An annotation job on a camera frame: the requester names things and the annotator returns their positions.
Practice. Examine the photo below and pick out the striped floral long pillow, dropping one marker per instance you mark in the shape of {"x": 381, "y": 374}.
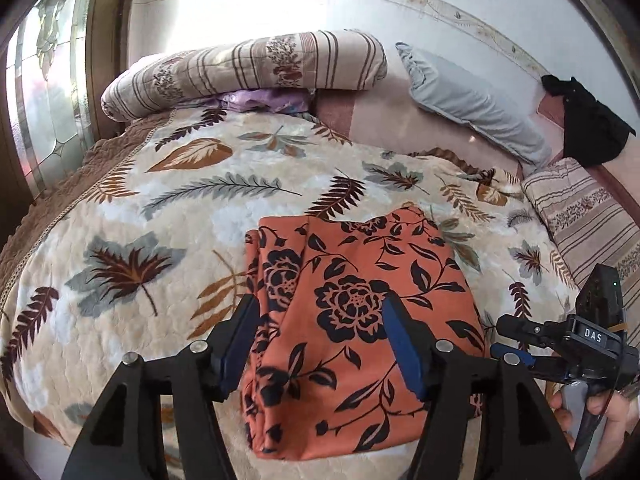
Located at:
{"x": 341, "y": 60}

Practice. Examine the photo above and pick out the stained glass window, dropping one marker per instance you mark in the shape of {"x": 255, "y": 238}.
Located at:
{"x": 47, "y": 92}

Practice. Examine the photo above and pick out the striped floral right pillow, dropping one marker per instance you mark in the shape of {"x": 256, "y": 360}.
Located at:
{"x": 588, "y": 227}

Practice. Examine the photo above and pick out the leaf pattern plush blanket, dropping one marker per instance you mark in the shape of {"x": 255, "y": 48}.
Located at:
{"x": 142, "y": 249}

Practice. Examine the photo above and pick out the right hand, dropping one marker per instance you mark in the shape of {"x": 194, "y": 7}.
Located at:
{"x": 622, "y": 415}

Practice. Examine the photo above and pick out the orange black floral garment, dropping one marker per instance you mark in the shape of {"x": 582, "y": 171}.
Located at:
{"x": 322, "y": 379}

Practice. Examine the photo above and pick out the pink bed sheet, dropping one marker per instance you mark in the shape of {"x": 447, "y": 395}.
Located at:
{"x": 386, "y": 117}

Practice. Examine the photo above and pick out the purple cloth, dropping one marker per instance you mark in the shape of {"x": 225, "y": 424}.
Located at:
{"x": 272, "y": 100}

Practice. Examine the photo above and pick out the grey pillow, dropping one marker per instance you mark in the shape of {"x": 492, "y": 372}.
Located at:
{"x": 448, "y": 90}

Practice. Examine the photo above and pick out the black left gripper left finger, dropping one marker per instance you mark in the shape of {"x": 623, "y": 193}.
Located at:
{"x": 122, "y": 438}

